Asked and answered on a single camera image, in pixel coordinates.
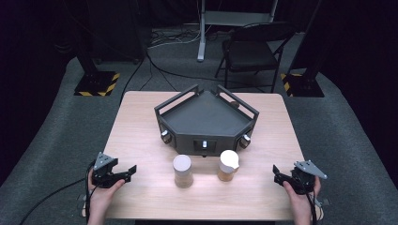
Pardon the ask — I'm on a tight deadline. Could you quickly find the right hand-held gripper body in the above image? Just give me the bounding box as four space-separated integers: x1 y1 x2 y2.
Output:
289 159 329 196

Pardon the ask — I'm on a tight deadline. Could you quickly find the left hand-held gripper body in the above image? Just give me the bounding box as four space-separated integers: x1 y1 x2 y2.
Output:
90 152 119 189

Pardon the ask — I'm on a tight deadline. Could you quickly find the spice jar with spout lid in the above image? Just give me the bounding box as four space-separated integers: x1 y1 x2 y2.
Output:
217 149 240 183

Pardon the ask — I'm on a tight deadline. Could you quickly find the dark grey corner rack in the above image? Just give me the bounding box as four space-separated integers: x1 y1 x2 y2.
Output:
153 83 260 158

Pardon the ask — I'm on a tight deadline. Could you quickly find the person's right hand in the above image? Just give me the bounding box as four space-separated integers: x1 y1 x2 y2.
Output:
283 176 322 214

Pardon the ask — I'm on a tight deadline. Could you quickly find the person's left hand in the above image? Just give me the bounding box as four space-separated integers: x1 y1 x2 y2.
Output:
87 170 127 210

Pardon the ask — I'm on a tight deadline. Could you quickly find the grey tape piece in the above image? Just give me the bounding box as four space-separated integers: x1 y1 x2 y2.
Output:
314 196 331 208
76 192 88 210

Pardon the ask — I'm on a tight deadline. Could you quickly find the black stand with striped base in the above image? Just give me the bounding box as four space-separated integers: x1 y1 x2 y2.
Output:
73 40 121 98
280 0 326 98

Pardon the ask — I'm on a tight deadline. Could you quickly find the black folding chair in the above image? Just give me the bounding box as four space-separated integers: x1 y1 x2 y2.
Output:
214 22 297 94

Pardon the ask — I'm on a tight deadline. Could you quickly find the white metal stand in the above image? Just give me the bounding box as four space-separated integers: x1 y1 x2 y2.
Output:
196 0 280 63

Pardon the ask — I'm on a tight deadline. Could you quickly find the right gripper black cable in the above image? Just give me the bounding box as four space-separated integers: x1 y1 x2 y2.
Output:
298 174 318 225

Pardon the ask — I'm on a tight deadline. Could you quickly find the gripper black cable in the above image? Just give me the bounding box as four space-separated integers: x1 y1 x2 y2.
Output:
18 159 97 225
298 174 318 225

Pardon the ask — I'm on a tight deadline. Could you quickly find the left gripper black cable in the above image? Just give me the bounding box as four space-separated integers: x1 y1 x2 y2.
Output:
18 159 97 225

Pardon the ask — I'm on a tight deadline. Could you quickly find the black floor cable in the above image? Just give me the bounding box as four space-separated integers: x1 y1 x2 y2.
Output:
145 50 267 93
119 57 146 106

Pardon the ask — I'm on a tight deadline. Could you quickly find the white floor cable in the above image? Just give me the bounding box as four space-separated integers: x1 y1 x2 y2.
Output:
147 24 209 51

